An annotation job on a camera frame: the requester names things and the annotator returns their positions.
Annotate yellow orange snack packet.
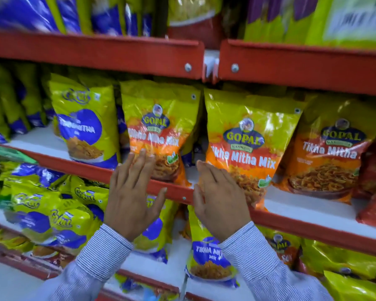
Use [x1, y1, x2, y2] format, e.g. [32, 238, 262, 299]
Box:
[204, 88, 306, 210]
[274, 94, 376, 203]
[257, 226, 303, 269]
[121, 80, 202, 187]

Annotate person's right forearm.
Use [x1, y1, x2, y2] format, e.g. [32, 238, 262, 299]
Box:
[219, 221, 333, 301]

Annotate green white-label snack packet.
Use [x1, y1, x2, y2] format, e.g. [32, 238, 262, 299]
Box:
[305, 0, 376, 50]

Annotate pile of yellow blue packets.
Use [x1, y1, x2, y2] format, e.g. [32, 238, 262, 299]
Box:
[0, 153, 110, 268]

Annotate white shelf upright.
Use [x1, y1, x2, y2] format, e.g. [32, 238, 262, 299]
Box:
[203, 50, 220, 84]

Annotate person's left forearm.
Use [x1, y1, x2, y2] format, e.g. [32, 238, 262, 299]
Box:
[28, 223, 135, 301]

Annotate yellow green snack packet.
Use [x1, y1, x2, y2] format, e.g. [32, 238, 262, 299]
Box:
[323, 271, 376, 301]
[301, 238, 376, 280]

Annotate person's right hand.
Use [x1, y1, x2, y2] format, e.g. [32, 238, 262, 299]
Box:
[193, 160, 252, 244]

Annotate green purple snack packets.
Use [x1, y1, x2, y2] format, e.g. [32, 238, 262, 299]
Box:
[244, 0, 320, 45]

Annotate red-edged white shelf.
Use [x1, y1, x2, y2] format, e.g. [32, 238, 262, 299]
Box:
[0, 29, 205, 80]
[0, 208, 254, 301]
[0, 125, 376, 258]
[218, 40, 376, 97]

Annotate yellow blue snack packet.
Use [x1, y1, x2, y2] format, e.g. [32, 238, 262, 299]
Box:
[48, 73, 121, 170]
[114, 274, 180, 301]
[185, 205, 240, 289]
[133, 196, 180, 264]

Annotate person's left hand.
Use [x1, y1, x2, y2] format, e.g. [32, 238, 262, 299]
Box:
[104, 149, 168, 242]

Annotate clear red snack packet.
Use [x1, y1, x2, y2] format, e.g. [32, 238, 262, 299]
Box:
[168, 0, 224, 49]

